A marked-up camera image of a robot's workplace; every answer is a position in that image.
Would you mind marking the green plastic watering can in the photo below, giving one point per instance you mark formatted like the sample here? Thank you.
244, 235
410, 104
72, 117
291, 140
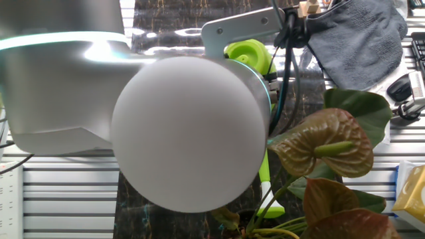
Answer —
247, 53

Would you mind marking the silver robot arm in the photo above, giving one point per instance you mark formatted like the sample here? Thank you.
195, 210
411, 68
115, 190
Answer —
166, 132

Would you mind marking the anthurium plant with broad leaves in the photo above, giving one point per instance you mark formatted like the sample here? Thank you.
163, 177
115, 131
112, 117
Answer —
318, 142

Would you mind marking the wooden block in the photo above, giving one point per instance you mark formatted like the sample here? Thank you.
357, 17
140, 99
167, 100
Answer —
308, 7

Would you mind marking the grey towel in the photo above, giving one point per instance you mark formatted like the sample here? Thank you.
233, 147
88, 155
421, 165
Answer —
358, 43

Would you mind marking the black computer mouse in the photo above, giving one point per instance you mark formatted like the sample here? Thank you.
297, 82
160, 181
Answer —
398, 89

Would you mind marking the white power strip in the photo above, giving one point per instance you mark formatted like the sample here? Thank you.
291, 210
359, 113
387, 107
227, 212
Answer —
11, 199

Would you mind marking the yellow tissue box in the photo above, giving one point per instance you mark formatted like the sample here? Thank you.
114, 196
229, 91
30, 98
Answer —
415, 196

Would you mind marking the black keyboard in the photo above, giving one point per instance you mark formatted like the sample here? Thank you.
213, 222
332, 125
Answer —
419, 49

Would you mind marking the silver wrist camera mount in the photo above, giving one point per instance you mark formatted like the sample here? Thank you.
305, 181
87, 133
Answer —
232, 30

